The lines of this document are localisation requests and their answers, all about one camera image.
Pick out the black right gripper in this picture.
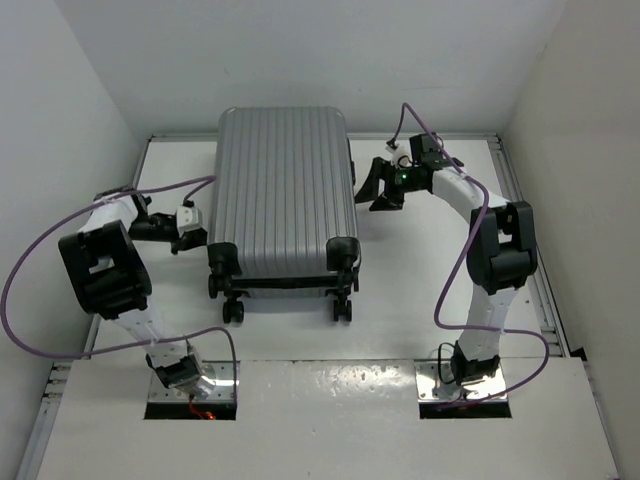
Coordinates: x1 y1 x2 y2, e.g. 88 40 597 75
353 158 423 212

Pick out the grey hard-shell suitcase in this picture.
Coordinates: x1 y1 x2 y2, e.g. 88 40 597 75
207 106 361 323

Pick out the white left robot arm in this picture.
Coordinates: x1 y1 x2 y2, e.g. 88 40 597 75
58 187 207 396

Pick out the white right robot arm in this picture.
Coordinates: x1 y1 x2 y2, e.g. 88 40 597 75
355 157 538 385

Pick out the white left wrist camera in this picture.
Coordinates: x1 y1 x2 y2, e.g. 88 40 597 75
175 205 202 237

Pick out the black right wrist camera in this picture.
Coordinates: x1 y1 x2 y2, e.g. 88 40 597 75
409 133 443 166

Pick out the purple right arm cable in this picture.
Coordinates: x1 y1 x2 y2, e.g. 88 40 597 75
387 101 551 409

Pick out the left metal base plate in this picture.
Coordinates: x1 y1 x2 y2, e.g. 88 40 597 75
144 361 239 421

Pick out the metal base plate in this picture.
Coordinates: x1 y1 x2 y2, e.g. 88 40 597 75
144 361 239 421
414 359 511 420

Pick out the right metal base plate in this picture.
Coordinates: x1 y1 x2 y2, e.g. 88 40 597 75
414 359 511 420

